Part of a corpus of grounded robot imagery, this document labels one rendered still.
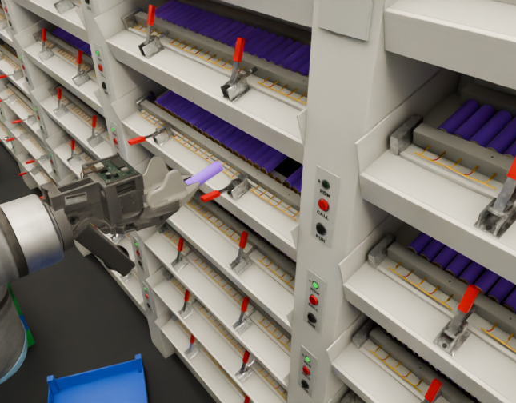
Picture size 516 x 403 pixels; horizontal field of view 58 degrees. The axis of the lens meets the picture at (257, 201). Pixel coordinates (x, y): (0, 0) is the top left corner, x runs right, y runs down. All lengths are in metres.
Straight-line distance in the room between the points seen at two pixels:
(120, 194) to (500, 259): 0.44
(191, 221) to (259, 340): 0.31
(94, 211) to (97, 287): 1.46
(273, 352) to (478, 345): 0.53
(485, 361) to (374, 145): 0.30
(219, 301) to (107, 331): 0.81
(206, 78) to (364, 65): 0.37
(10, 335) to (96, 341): 1.23
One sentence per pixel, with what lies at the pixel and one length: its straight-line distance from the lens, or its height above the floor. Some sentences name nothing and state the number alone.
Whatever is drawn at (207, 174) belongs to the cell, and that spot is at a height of 1.05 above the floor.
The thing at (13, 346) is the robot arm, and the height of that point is 0.94.
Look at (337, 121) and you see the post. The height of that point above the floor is 1.18.
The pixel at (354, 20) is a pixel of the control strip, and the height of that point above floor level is 1.30.
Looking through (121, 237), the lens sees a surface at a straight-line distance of 1.69.
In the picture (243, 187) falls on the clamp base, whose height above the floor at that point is 0.95.
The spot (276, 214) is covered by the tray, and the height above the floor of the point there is 0.94.
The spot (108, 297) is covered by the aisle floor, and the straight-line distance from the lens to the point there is 2.03.
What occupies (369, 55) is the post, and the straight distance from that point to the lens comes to 0.53.
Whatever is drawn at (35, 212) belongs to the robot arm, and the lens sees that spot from 0.60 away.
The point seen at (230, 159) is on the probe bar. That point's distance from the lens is 0.89.
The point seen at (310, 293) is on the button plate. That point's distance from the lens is 0.78.
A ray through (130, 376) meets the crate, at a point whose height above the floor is 0.00.
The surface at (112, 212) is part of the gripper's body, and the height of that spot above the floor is 1.07.
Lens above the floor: 1.43
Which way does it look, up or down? 36 degrees down
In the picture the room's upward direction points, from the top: straight up
